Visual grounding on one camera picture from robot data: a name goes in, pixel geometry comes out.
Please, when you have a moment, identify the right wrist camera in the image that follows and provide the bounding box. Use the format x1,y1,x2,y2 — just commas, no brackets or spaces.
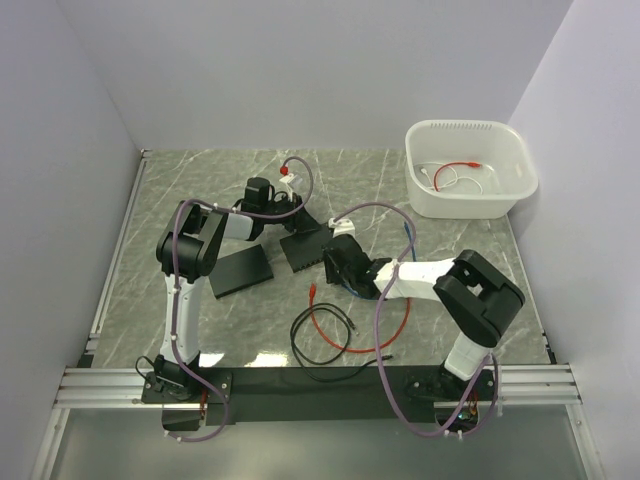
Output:
327,217,355,238

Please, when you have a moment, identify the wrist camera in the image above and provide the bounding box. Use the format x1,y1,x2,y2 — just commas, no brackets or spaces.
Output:
279,166,303,199
327,217,355,238

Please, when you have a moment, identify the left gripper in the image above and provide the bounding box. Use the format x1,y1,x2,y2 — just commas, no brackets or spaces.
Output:
262,194,322,235

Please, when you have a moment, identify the black flat box left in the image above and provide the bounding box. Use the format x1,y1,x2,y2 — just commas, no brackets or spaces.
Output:
209,245,274,299

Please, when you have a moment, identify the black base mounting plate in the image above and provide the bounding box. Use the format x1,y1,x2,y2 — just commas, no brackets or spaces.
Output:
141,365,467,426

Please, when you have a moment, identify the black ethernet cable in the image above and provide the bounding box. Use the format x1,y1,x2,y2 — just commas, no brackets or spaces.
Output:
289,302,395,384

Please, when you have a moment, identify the red ethernet cable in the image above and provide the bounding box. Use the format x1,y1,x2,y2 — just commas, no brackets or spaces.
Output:
307,282,412,354

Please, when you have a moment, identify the aluminium frame rail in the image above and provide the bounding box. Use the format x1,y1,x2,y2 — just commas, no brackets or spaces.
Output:
53,365,582,409

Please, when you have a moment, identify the white plastic basin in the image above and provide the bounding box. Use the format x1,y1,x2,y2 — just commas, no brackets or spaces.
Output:
405,120,539,219

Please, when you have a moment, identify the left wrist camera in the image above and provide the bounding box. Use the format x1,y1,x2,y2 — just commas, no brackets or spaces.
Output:
279,166,303,199

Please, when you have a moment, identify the white cable in basin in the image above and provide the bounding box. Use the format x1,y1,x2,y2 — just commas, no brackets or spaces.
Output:
418,163,501,196

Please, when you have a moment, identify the blue ethernet cable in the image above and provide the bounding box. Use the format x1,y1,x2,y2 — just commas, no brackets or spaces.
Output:
344,222,419,300

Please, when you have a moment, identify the red cable in basin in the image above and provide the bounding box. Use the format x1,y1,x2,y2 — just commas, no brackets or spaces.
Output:
432,160,480,193

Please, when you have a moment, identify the black network switch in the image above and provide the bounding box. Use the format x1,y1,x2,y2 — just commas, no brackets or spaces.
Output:
280,225,333,273

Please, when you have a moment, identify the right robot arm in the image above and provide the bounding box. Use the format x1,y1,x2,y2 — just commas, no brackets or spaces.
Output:
323,234,525,399

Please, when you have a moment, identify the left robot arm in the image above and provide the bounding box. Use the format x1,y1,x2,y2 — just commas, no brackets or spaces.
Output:
154,173,319,402

